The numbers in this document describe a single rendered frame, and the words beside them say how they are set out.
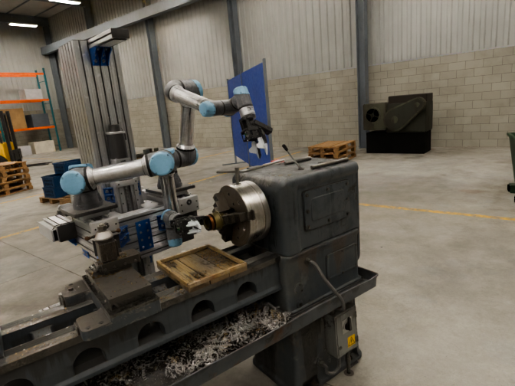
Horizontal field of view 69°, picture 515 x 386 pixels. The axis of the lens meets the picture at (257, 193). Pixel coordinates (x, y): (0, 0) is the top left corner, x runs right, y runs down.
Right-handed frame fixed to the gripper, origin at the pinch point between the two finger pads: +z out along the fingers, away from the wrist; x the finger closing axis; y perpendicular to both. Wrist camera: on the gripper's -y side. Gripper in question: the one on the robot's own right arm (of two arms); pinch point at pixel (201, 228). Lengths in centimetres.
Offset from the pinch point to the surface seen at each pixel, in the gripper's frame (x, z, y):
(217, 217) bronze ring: 3.0, -0.2, -9.2
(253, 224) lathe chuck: -1.5, 12.1, -21.1
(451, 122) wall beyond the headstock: -53, -376, -944
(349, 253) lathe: -34, 16, -82
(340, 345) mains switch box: -83, 23, -64
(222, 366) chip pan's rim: -52, 27, 12
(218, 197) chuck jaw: 9.6, -9.0, -15.7
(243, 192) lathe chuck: 13.1, 5.5, -21.8
